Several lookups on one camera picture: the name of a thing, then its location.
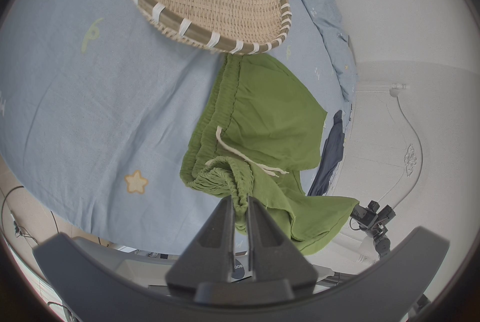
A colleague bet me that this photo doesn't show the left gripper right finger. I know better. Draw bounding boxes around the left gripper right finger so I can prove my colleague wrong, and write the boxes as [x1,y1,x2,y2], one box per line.
[247,197,320,290]

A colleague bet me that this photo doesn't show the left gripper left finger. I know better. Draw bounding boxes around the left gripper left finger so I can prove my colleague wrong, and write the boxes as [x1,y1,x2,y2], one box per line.
[166,197,235,290]

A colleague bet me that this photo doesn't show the green shorts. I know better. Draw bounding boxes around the green shorts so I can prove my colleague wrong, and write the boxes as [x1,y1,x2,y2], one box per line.
[179,54,361,256]

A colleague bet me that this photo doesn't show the dark blue garment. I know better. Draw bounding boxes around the dark blue garment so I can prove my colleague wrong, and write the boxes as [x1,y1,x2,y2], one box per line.
[307,110,345,197]

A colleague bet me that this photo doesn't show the pale blue quilt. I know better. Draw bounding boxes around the pale blue quilt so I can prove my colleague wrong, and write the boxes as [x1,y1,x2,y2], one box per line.
[255,0,359,103]

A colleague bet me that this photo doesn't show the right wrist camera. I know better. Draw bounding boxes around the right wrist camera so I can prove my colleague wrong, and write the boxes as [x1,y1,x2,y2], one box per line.
[367,200,397,225]

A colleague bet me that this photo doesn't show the black cable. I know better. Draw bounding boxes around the black cable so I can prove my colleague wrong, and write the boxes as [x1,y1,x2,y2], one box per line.
[0,183,38,238]

